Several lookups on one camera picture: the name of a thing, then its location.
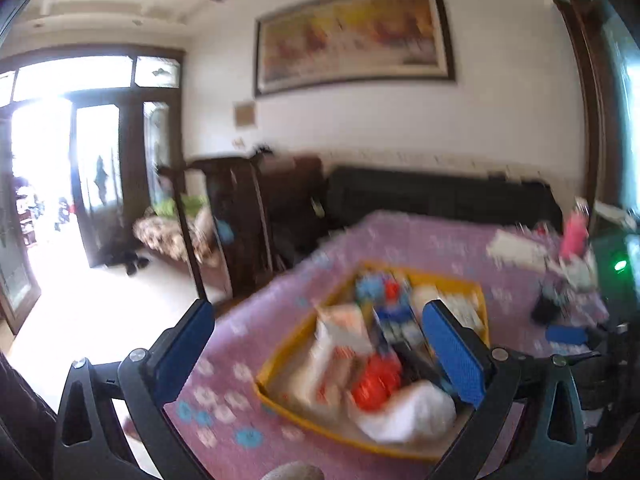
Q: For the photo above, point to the black plastic packet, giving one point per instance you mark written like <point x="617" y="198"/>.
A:
<point x="415" y="365"/>

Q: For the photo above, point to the paper booklets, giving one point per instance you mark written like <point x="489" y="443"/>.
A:
<point x="517" y="249"/>

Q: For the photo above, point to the black sofa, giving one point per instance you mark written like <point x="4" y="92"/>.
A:
<point x="440" y="195"/>

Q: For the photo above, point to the brown chair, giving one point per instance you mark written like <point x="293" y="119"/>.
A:
<point x="280" y="210"/>

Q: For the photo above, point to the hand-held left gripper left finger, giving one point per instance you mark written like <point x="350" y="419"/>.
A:
<point x="182" y="350"/>

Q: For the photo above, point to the yellow box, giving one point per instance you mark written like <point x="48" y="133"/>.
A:
<point x="295" y="340"/>

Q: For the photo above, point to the white sock with green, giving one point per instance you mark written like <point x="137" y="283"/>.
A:
<point x="580" y="272"/>

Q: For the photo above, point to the small wall plaque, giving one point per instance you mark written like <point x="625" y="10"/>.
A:
<point x="245" y="114"/>

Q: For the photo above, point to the pink thermos bottle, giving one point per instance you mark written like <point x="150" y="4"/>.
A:
<point x="574" y="232"/>

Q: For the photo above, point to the blue packet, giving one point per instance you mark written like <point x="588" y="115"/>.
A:
<point x="395" y="322"/>

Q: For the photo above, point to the black electric motor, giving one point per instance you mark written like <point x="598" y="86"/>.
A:
<point x="547" y="305"/>

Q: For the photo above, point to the wooden glass door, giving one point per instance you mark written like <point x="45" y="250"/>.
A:
<point x="127" y="170"/>

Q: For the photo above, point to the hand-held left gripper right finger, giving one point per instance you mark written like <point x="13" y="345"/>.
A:
<point x="452" y="352"/>

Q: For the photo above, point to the black shoes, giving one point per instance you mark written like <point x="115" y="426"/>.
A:
<point x="127" y="262"/>

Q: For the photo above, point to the floral covered bench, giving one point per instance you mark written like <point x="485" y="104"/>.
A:
<point x="165" y="232"/>

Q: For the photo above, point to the clear zip bag red mark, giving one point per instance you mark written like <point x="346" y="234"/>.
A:
<point x="340" y="350"/>

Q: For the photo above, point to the wooden door frame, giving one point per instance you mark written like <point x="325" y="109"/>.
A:
<point x="585" y="85"/>

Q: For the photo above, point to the purple floral tablecloth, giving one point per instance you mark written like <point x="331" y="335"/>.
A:
<point x="300" y="285"/>

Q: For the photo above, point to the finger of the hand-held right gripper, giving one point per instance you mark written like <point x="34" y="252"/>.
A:
<point x="567" y="335"/>

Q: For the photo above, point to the framed painting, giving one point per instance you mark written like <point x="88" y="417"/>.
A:
<point x="350" y="40"/>

